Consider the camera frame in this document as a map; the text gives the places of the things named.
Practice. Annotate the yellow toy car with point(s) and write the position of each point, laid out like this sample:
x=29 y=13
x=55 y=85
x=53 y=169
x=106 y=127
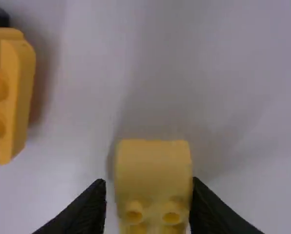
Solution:
x=11 y=97

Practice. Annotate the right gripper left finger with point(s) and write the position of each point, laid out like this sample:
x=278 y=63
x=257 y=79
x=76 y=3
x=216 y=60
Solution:
x=87 y=212

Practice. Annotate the yellow toy brick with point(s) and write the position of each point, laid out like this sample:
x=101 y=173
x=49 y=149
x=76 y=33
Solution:
x=152 y=175

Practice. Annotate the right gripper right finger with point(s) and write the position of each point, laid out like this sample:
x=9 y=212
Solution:
x=209 y=214

